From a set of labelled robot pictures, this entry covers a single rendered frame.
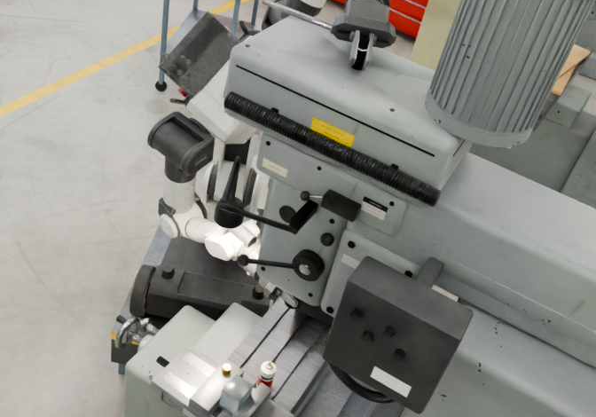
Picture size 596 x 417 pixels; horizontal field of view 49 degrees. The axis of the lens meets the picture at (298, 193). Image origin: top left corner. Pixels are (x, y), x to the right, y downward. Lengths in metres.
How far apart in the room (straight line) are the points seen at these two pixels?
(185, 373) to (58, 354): 1.39
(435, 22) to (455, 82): 1.96
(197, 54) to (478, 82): 0.87
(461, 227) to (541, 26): 0.39
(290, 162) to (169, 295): 1.29
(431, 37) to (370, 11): 1.83
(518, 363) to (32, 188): 3.06
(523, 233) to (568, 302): 0.15
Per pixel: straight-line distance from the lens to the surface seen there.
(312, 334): 1.99
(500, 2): 1.09
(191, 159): 1.74
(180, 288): 2.53
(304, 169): 1.31
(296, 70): 1.24
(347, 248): 1.37
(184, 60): 1.77
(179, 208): 1.93
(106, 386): 2.98
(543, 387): 1.29
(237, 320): 2.08
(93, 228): 3.62
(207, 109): 1.75
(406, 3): 6.20
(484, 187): 1.32
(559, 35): 1.11
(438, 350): 1.08
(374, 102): 1.20
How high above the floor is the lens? 2.46
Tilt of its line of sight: 38 degrees down
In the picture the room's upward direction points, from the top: 14 degrees clockwise
